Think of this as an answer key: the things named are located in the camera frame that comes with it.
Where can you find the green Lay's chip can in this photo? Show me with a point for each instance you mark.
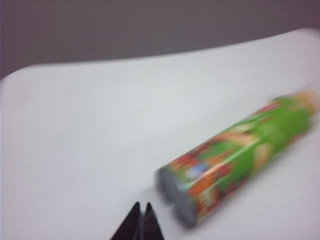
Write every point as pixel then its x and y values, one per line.
pixel 237 155

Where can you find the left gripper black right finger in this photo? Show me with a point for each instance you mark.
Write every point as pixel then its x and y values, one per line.
pixel 151 225

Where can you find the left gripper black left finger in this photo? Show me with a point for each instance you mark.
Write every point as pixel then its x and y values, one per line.
pixel 131 225

